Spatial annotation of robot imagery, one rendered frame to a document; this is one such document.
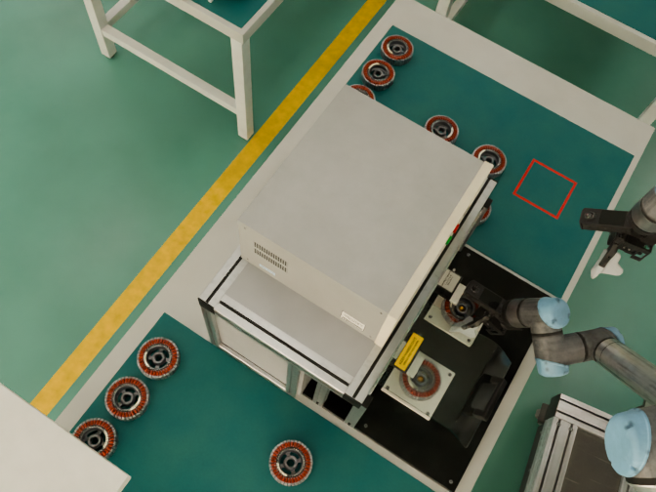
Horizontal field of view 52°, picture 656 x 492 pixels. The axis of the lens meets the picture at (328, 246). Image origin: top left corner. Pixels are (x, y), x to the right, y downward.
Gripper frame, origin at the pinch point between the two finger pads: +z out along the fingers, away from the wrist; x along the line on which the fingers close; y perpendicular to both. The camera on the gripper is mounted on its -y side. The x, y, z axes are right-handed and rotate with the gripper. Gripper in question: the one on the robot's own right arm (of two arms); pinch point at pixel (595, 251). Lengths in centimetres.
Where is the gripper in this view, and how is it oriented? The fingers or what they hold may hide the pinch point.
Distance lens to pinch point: 174.0
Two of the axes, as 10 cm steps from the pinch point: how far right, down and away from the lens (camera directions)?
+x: 4.0, -8.2, 4.0
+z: -0.8, 4.1, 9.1
